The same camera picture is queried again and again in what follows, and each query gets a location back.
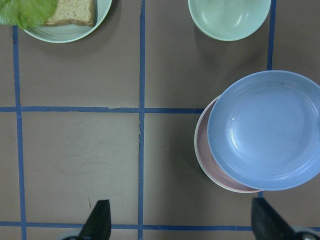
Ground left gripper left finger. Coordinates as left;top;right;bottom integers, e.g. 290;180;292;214
78;199;112;238

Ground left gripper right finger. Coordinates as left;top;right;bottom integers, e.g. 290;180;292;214
251;197;297;240

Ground pink plate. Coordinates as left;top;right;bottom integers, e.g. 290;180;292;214
194;96;262;193

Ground blue plate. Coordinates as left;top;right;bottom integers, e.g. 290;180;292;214
207;70;320;191

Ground beige plate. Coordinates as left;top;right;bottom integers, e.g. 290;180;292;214
193;117;262;194

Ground green plate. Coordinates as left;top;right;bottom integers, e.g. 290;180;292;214
24;0;113;44

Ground green bowl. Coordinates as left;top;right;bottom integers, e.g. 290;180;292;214
188;0;271;42

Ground bread slice on plate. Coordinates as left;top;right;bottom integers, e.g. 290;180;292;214
44;0;98;27

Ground green lettuce leaf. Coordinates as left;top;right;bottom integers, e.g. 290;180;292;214
0;0;58;30

